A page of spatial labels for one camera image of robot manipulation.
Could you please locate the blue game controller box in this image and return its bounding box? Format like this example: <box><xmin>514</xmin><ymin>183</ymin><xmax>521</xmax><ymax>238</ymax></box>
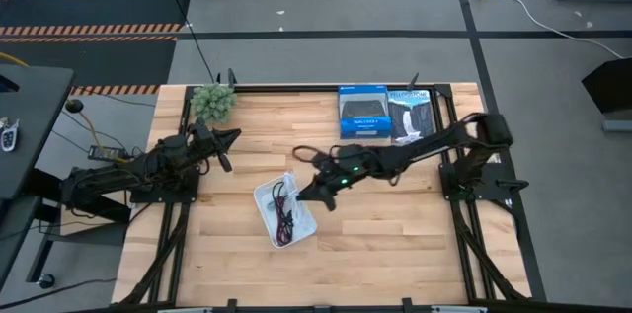
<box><xmin>337</xmin><ymin>84</ymin><xmax>394</xmax><ymax>141</ymax></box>

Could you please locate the black hazard striped mat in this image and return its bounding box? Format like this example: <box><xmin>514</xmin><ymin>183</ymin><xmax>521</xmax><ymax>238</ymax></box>
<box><xmin>0</xmin><ymin>35</ymin><xmax>179</xmax><ymax>97</ymax></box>
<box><xmin>0</xmin><ymin>0</ymin><xmax>195</xmax><ymax>38</ymax></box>

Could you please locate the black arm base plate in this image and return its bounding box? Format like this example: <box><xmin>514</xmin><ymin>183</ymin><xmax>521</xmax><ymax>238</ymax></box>
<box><xmin>438</xmin><ymin>161</ymin><xmax>530</xmax><ymax>202</ymax></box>
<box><xmin>128</xmin><ymin>167</ymin><xmax>201</xmax><ymax>205</ymax></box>

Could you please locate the grey metal foot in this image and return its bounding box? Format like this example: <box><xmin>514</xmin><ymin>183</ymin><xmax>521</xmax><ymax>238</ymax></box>
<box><xmin>601</xmin><ymin>117</ymin><xmax>632</xmax><ymax>134</ymax></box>

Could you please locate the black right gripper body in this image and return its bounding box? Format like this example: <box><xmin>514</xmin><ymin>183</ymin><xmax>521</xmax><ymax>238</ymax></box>
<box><xmin>309</xmin><ymin>143</ymin><xmax>377</xmax><ymax>195</ymax></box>

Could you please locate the black metal table frame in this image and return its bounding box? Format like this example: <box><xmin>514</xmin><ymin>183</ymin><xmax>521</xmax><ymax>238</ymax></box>
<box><xmin>117</xmin><ymin>81</ymin><xmax>533</xmax><ymax>307</ymax></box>

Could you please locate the black box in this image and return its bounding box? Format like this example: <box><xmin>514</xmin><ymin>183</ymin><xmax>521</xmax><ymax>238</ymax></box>
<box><xmin>581</xmin><ymin>56</ymin><xmax>632</xmax><ymax>117</ymax></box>

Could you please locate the black desk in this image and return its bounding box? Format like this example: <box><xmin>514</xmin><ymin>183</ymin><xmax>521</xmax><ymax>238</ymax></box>
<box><xmin>0</xmin><ymin>64</ymin><xmax>132</xmax><ymax>290</ymax></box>

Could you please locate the long black floor cable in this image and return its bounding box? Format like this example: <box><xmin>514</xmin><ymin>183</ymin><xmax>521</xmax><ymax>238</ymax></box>
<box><xmin>156</xmin><ymin>0</ymin><xmax>219</xmax><ymax>85</ymax></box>

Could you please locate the white floor cable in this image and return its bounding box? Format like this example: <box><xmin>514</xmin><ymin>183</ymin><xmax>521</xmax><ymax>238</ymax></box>
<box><xmin>486</xmin><ymin>0</ymin><xmax>627</xmax><ymax>61</ymax></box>

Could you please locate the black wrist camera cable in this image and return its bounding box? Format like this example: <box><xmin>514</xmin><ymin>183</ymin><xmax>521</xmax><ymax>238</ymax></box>
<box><xmin>291</xmin><ymin>144</ymin><xmax>325</xmax><ymax>166</ymax></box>

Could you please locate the yellow cable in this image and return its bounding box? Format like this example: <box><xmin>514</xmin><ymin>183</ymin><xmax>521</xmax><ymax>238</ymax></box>
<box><xmin>77</xmin><ymin>110</ymin><xmax>127</xmax><ymax>163</ymax></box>
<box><xmin>0</xmin><ymin>51</ymin><xmax>31</xmax><ymax>69</ymax></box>

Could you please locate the grey key fob remote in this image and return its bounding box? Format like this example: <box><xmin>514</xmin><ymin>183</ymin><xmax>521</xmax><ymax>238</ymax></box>
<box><xmin>0</xmin><ymin>117</ymin><xmax>22</xmax><ymax>153</ymax></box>

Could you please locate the white rectangular tray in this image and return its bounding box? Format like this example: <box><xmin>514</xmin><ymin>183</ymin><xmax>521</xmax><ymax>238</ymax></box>
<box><xmin>252</xmin><ymin>171</ymin><xmax>319</xmax><ymax>250</ymax></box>

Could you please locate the red USB-C cable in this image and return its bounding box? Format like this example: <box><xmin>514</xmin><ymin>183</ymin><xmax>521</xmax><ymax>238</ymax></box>
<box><xmin>273</xmin><ymin>193</ymin><xmax>296</xmax><ymax>248</ymax></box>

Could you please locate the Yellowstone picture book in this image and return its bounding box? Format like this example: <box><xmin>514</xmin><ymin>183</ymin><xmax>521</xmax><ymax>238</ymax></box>
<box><xmin>386</xmin><ymin>87</ymin><xmax>438</xmax><ymax>146</ymax></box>

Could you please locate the green artificial succulent plant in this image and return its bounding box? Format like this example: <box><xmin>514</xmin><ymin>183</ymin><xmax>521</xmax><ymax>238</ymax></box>
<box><xmin>189</xmin><ymin>82</ymin><xmax>239</xmax><ymax>124</ymax></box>

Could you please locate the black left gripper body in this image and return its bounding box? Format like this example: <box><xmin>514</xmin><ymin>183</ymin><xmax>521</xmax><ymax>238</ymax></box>
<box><xmin>189</xmin><ymin>117</ymin><xmax>224</xmax><ymax>160</ymax></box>

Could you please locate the black power adapter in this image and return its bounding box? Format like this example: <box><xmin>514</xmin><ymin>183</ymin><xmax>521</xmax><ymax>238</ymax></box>
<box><xmin>87</xmin><ymin>144</ymin><xmax>130</xmax><ymax>164</ymax></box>

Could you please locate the white USB-C cable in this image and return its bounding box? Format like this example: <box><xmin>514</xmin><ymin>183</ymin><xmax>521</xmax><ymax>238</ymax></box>
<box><xmin>282</xmin><ymin>171</ymin><xmax>303</xmax><ymax>204</ymax></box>

